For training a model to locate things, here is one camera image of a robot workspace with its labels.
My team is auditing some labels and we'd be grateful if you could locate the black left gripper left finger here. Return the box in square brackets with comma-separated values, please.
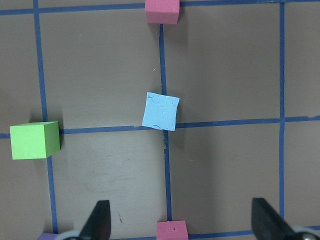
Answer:
[79, 200, 111, 240]

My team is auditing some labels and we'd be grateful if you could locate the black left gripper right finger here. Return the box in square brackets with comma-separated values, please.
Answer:
[251, 197, 293, 240]

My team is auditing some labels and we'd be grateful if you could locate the light blue foam block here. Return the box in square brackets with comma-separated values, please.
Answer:
[142, 92, 180, 132]

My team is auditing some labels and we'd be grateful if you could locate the purple foam block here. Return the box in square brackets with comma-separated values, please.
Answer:
[37, 232, 60, 240]

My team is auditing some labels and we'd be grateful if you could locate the pink foam block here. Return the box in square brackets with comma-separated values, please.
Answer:
[145, 0, 180, 25]
[156, 220, 189, 240]

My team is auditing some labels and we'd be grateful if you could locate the green foam block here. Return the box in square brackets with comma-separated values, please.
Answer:
[9, 121, 61, 160]

